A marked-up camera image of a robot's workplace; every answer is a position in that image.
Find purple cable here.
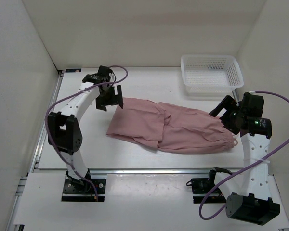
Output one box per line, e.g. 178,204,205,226
198,91,289,220
45,65,129,200

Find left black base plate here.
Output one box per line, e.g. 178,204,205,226
61,174,106,202

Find white plastic mesh basket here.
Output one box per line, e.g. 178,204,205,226
181,54,244,95

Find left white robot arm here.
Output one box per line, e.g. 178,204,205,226
45,65,124,193

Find black corner bracket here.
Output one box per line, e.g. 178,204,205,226
65,68,82,73

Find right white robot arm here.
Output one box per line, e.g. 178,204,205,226
207,93,280,226

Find pink trousers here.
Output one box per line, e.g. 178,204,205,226
106,98,238,154

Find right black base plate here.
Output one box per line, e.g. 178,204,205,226
186,178,226,204

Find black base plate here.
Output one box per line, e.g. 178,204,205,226
61,174,106,202
186,178,226,204

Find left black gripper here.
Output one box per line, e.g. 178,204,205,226
97,85,124,112

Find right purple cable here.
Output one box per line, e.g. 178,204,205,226
198,91,289,220

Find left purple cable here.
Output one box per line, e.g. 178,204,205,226
45,65,129,200

